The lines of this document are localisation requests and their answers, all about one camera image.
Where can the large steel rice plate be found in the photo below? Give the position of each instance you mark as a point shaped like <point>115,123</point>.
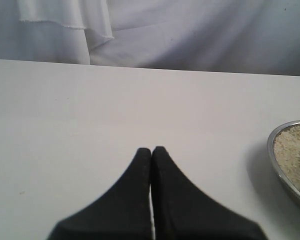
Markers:
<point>283,147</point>

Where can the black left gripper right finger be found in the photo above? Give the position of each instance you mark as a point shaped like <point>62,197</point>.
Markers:
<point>183,212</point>

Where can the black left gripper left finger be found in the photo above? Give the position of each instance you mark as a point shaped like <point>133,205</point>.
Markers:
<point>121,213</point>

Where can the white backdrop cloth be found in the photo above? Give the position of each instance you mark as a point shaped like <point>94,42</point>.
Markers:
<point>237,36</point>

